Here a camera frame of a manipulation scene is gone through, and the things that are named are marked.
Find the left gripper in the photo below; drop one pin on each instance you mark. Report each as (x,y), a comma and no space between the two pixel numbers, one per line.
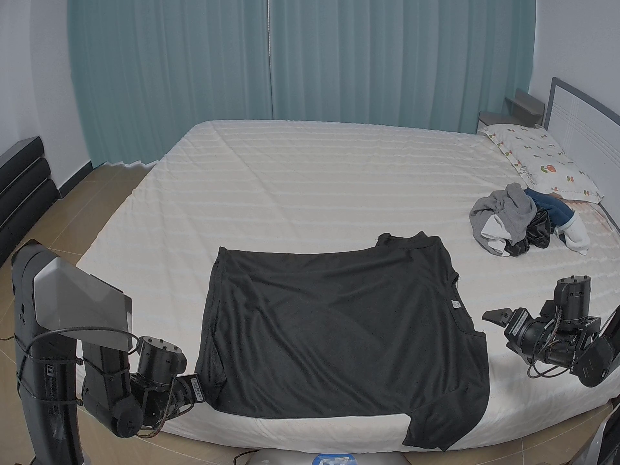
(190,389)

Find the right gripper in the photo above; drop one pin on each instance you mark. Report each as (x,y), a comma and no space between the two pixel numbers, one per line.
(525,332)

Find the black T-shirt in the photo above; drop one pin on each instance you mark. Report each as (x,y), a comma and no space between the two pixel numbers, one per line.
(339,332)

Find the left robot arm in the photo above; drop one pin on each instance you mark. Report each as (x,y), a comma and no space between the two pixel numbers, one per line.
(106,385)

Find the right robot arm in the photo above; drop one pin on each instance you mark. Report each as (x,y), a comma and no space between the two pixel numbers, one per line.
(593,356)

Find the pile of clothes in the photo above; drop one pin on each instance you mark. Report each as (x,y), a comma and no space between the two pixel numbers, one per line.
(513,216)

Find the bed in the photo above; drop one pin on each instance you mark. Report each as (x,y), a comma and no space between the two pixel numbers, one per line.
(315,187)

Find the white printed pillow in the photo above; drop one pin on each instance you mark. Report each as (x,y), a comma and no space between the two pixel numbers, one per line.
(542,158)

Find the grey bedside table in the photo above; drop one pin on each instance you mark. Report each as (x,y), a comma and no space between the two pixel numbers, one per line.
(525,102)

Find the black chest of drawers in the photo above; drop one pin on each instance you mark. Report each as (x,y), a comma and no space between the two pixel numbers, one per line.
(24,187)

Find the blue-green curtain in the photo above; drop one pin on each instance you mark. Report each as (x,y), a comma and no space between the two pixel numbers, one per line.
(397,46)
(169,56)

